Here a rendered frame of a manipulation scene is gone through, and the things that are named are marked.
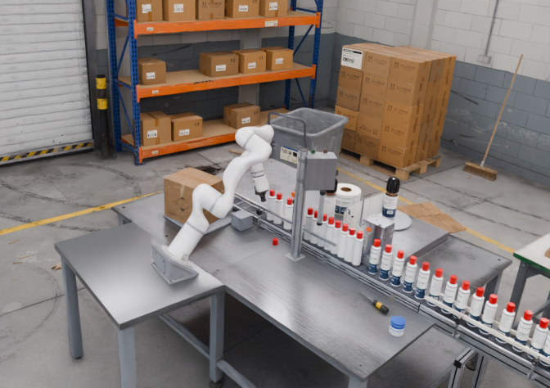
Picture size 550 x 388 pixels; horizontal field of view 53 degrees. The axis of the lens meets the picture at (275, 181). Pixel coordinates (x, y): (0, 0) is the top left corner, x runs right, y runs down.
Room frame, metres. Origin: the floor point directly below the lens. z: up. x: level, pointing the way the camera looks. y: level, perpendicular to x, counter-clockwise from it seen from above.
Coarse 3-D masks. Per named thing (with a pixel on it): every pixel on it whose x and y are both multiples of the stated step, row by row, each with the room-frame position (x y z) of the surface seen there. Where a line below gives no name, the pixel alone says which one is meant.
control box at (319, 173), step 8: (320, 152) 2.85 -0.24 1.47; (328, 152) 2.86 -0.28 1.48; (304, 160) 2.79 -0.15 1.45; (312, 160) 2.76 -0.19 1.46; (320, 160) 2.76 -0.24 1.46; (328, 160) 2.77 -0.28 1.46; (336, 160) 2.78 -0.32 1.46; (304, 168) 2.77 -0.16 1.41; (312, 168) 2.76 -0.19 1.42; (320, 168) 2.76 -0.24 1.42; (328, 168) 2.77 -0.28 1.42; (304, 176) 2.76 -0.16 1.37; (312, 176) 2.76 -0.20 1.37; (320, 176) 2.77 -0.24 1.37; (328, 176) 2.77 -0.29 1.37; (304, 184) 2.75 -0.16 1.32; (312, 184) 2.76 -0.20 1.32; (320, 184) 2.77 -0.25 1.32; (328, 184) 2.78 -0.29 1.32
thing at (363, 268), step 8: (224, 192) 3.52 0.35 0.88; (240, 200) 3.42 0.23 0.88; (248, 208) 3.31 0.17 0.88; (256, 208) 3.31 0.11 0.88; (264, 216) 3.20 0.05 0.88; (272, 224) 3.10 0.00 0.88; (280, 224) 3.10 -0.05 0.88; (288, 232) 3.00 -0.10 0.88; (304, 240) 2.92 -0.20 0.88; (320, 248) 2.84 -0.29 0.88; (336, 256) 2.76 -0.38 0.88; (352, 264) 2.68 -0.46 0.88; (360, 264) 2.69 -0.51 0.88; (376, 280) 2.54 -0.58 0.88; (392, 288) 2.47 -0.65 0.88; (400, 288) 2.47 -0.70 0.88; (408, 296) 2.40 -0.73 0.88
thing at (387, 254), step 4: (388, 244) 2.57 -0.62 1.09; (388, 248) 2.54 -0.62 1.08; (384, 252) 2.56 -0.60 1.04; (388, 252) 2.54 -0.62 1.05; (384, 256) 2.54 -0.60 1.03; (388, 256) 2.54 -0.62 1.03; (384, 260) 2.54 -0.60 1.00; (388, 260) 2.54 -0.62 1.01; (384, 264) 2.54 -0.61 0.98; (388, 264) 2.54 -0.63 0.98; (384, 268) 2.54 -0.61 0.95; (388, 268) 2.54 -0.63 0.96; (380, 272) 2.56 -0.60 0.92; (384, 272) 2.54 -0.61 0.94; (388, 272) 2.54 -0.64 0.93; (380, 276) 2.55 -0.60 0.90; (384, 276) 2.54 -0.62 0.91; (388, 276) 2.54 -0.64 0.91; (384, 280) 2.54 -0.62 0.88
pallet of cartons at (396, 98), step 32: (352, 64) 6.68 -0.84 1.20; (384, 64) 6.36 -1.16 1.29; (416, 64) 6.09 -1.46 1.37; (448, 64) 6.52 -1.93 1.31; (352, 96) 6.64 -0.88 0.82; (384, 96) 6.32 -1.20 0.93; (416, 96) 6.10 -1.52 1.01; (448, 96) 6.62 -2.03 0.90; (352, 128) 6.61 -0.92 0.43; (384, 128) 6.28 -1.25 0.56; (416, 128) 6.18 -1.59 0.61; (352, 160) 6.58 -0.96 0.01; (384, 160) 6.23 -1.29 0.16; (416, 160) 6.27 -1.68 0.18
